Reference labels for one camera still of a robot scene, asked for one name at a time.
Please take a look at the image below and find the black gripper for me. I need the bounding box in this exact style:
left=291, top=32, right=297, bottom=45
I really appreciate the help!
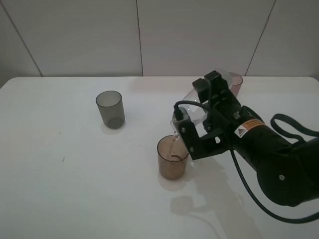
left=192, top=70, right=242, bottom=144

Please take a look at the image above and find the clear plastic water bottle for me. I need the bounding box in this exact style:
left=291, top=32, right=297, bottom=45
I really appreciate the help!
left=179, top=68, right=234, bottom=137

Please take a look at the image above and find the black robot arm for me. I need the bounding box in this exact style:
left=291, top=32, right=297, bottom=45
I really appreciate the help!
left=192, top=71, right=319, bottom=207

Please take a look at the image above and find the pink translucent plastic cup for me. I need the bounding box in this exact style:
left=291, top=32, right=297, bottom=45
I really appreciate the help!
left=228, top=72, right=243, bottom=98

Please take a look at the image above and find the brown translucent plastic cup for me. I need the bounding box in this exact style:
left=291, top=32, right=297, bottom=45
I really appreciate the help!
left=157, top=135, right=189, bottom=180

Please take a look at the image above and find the grey translucent plastic cup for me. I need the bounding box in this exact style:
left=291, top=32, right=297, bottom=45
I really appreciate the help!
left=96, top=91, right=125, bottom=129

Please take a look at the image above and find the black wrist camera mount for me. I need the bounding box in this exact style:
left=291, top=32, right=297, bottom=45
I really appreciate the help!
left=172, top=107, right=229, bottom=160

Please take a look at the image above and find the black cable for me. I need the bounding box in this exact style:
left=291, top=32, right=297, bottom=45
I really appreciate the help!
left=173, top=79, right=319, bottom=223

